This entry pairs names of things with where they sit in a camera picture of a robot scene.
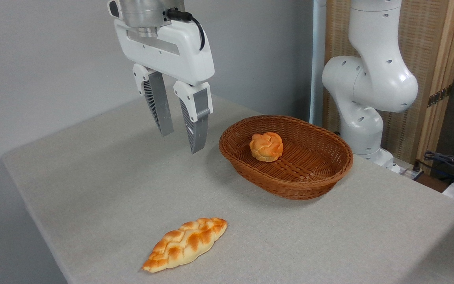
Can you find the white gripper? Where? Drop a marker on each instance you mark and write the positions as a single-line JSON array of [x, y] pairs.
[[179, 55]]

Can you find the round orange bread roll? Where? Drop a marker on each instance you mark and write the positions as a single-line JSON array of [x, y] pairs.
[[266, 146]]

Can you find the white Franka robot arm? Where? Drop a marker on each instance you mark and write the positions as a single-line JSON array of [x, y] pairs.
[[373, 83]]

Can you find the braided long bread loaf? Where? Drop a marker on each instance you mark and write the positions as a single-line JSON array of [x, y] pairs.
[[185, 243]]

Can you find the brown wicker basket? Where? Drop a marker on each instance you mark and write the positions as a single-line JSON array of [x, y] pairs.
[[309, 177]]

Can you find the white vertical pole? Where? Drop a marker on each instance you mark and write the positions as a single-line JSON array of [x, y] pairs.
[[317, 59]]

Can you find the black screen hinge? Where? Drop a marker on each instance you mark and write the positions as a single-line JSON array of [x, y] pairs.
[[440, 95]]

